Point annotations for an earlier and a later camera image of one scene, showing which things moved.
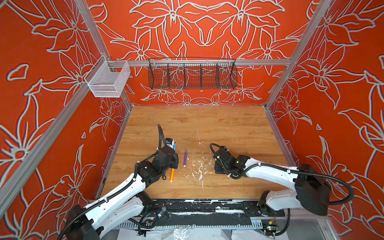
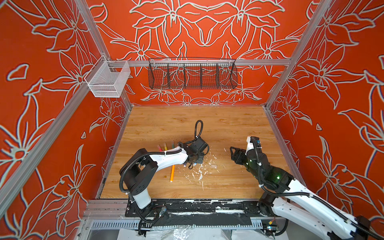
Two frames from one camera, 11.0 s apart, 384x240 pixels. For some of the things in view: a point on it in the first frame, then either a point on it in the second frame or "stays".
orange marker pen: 172,174 stays
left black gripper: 175,158 -> 200,159
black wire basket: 192,73 stays
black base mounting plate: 211,212 stays
